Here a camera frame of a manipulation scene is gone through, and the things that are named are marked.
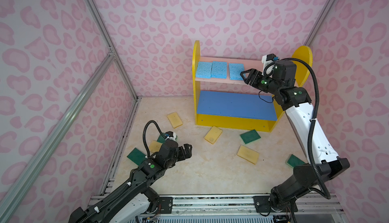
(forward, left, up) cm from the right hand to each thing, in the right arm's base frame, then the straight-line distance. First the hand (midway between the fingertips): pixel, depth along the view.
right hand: (246, 73), depth 68 cm
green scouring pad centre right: (-8, -10, -43) cm, 45 cm away
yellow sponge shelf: (-6, +13, -43) cm, 46 cm away
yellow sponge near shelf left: (+5, +39, -43) cm, 59 cm away
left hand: (-21, +28, -30) cm, 46 cm away
